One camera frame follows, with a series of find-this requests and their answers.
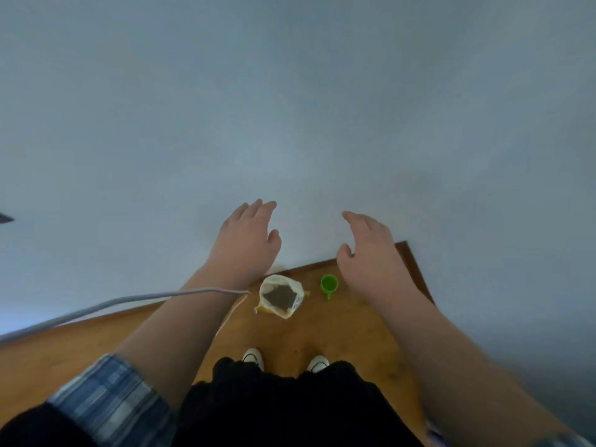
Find person's left hand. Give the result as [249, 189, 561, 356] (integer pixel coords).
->
[204, 199, 283, 290]

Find person's right hand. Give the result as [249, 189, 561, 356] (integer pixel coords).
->
[336, 210, 422, 309]

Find person's left forearm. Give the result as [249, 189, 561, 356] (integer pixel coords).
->
[114, 270, 254, 410]

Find person's right forearm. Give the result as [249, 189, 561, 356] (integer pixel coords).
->
[372, 293, 576, 447]

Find open bag of brown powder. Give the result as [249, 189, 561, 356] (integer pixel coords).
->
[254, 274, 310, 320]

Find black trousers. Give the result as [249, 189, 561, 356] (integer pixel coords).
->
[171, 357, 425, 447]

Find blue plaid shirt sleeve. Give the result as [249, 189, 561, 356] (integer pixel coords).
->
[47, 353, 178, 447]

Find grey cable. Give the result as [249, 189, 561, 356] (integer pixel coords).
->
[0, 287, 251, 345]

